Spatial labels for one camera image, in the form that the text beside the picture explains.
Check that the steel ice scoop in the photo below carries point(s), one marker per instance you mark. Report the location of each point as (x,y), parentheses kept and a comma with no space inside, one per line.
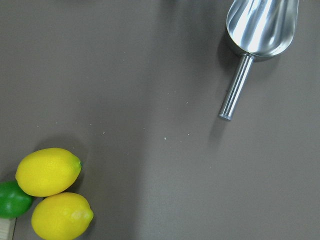
(256,30)

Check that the yellow lemon upper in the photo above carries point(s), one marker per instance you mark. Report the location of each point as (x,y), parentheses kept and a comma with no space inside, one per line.
(47,172)

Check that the yellow lemon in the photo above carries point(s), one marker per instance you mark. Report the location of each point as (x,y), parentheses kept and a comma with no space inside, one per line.
(64,216)
(47,172)

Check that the yellow lemon lower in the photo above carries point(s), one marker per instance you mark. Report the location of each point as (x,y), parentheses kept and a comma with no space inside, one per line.
(64,216)

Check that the green lime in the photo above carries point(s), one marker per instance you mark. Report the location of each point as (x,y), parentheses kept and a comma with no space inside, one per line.
(14,202)

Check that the wooden cutting board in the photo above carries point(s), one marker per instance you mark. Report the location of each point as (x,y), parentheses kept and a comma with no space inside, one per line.
(7,227)

